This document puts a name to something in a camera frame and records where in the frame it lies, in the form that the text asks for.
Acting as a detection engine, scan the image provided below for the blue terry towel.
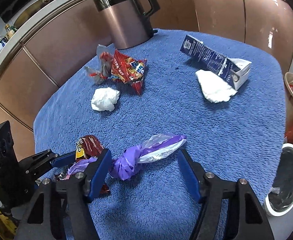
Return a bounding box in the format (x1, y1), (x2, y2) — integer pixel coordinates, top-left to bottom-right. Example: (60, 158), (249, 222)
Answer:
(33, 28), (286, 240)

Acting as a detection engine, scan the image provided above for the crumpled white tissue ball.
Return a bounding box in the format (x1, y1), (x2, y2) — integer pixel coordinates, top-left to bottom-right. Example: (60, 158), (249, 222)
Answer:
(91, 87), (120, 112)

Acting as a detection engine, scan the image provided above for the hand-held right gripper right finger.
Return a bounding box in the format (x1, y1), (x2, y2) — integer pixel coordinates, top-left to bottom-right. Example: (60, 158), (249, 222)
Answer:
(177, 148), (274, 240)

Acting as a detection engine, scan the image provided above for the flat white tissue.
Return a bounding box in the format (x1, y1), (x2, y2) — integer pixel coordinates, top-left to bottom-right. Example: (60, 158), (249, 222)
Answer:
(195, 69), (237, 103)

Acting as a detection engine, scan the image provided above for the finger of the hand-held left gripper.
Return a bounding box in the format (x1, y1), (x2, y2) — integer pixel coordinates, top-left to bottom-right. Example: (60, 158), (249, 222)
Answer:
(21, 164), (54, 189)
(19, 149), (77, 168)

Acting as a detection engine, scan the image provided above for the metal frying pan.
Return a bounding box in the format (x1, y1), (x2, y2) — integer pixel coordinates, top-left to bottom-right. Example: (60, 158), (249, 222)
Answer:
(13, 0), (62, 29)

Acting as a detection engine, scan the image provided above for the red snack bag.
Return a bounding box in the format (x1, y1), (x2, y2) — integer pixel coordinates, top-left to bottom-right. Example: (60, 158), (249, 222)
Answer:
(111, 49), (147, 95)

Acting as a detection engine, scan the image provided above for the small foil wrapper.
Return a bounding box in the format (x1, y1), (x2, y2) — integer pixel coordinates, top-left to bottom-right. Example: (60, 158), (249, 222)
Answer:
(53, 172), (72, 181)

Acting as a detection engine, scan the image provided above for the copper cabinet front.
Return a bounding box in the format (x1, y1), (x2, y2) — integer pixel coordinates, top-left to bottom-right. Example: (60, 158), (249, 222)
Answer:
(0, 0), (293, 155)

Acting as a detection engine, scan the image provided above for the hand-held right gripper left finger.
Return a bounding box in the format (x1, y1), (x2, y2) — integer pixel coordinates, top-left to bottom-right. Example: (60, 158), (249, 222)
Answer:
(14, 148), (112, 240)

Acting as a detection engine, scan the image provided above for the steel electric kettle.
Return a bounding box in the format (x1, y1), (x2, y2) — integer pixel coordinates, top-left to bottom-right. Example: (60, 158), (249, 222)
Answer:
(90, 0), (161, 50)

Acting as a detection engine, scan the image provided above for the white trash bin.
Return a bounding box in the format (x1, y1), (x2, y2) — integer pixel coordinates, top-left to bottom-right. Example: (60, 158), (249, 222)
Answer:
(265, 143), (293, 217)

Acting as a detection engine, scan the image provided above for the dark red snack wrapper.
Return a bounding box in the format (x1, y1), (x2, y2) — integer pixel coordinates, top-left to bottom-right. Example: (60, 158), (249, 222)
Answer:
(75, 135), (104, 162)

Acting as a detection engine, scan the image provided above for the blue milk carton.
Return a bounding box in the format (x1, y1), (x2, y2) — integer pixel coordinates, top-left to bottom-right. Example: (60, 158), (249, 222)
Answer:
(181, 34), (252, 91)

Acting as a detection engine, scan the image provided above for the purple plastic bag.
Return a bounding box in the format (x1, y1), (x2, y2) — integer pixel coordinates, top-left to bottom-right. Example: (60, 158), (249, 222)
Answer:
(68, 134), (187, 181)

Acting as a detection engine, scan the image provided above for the yellow-capped bottle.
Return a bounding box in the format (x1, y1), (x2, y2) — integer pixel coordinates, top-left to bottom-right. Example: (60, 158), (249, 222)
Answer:
(5, 24), (15, 40)

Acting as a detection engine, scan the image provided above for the silver crumpled wrapper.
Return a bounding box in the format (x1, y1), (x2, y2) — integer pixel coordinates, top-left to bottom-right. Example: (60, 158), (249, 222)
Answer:
(84, 44), (115, 83)

